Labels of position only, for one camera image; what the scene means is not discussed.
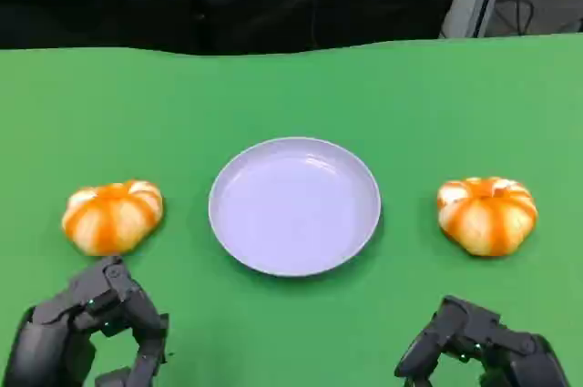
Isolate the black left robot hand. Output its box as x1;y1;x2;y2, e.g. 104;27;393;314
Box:
0;255;170;387

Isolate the lilac plate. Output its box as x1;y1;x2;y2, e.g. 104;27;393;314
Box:
208;136;383;278

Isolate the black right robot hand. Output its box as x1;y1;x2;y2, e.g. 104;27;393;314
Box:
394;294;571;387

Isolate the orange and white bread roll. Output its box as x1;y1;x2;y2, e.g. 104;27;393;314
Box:
436;176;539;259
61;178;164;257

